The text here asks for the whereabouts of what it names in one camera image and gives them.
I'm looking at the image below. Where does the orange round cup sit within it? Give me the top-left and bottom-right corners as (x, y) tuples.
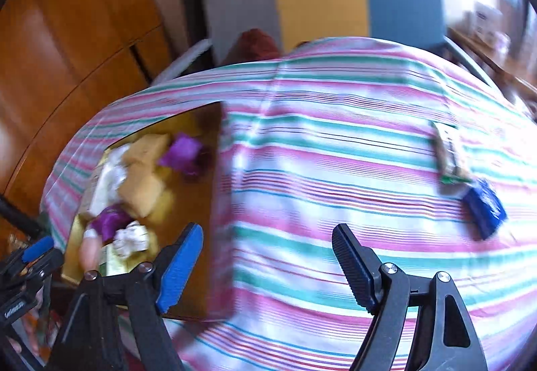
(78, 228), (103, 272)

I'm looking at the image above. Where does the white knotted cloth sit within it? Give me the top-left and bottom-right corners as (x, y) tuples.
(112, 221), (150, 259)

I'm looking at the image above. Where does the purple packet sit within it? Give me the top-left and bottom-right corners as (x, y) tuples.
(157, 133), (207, 177)
(88, 204), (134, 242)

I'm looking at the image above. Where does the white plastic bundle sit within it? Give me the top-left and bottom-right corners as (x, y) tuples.
(87, 143), (131, 218)

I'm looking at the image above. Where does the yellow sponge block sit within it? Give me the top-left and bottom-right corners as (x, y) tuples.
(122, 134), (171, 167)
(117, 163), (166, 218)

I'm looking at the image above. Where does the blue Tempo tissue pack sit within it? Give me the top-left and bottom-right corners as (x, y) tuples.
(461, 179), (508, 240)

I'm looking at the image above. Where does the green carton box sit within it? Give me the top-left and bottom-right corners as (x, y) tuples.
(98, 244), (135, 276)

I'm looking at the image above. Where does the gold tray box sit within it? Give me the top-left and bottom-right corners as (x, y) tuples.
(60, 101), (236, 321)

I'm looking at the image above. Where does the green snack packet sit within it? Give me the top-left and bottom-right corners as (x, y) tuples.
(431, 121), (472, 184)

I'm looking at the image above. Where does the striped bed sheet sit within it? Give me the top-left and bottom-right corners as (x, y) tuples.
(41, 37), (536, 370)

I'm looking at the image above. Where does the wooden wardrobe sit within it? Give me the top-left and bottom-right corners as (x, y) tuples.
(1, 0), (172, 215)

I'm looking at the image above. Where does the wooden desk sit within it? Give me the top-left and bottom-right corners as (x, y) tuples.
(448, 27), (536, 103)

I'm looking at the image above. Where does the dark red cushion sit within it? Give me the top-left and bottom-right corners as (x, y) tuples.
(221, 28), (281, 65)

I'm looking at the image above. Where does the white cardboard box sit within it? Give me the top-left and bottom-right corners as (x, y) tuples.
(472, 3), (502, 46)

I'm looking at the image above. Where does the grey yellow blue chair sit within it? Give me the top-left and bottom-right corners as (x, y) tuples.
(154, 0), (492, 85)

